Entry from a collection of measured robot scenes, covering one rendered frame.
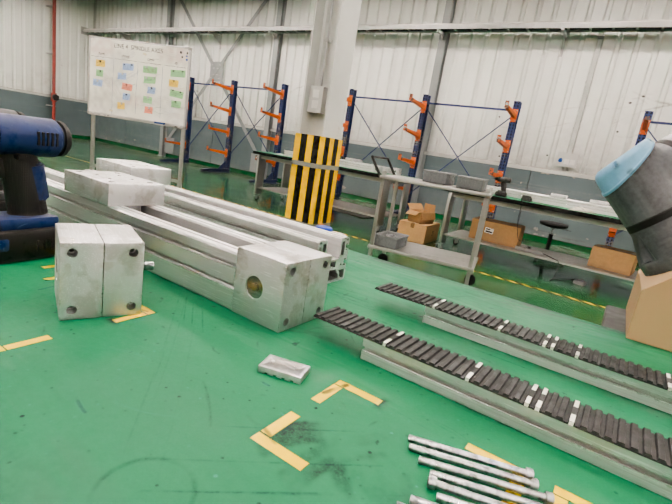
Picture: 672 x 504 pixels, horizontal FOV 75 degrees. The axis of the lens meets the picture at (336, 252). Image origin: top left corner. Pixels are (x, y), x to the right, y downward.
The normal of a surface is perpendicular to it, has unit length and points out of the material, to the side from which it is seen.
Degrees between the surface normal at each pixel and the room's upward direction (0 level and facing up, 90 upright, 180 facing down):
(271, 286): 90
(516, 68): 90
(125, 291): 90
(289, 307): 90
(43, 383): 0
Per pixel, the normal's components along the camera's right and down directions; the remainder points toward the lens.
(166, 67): -0.24, 0.19
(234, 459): 0.15, -0.96
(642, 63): -0.55, 0.11
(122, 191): 0.81, 0.25
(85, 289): 0.55, 0.28
